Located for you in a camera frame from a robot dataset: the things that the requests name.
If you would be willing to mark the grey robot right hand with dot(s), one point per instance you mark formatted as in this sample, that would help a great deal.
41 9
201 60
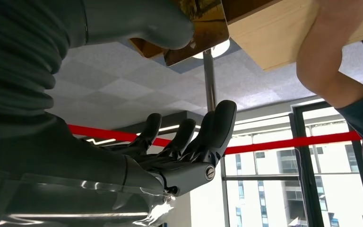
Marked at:
75 163

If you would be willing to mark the person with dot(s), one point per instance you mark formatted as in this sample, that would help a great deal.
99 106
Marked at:
360 119

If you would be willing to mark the red barrier belt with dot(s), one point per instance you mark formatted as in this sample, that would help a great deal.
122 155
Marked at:
294 143

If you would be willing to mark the chrome stanchion post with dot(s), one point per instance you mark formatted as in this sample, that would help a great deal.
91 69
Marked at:
209 78

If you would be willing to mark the black window frame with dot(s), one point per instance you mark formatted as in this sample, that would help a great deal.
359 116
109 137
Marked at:
303 188

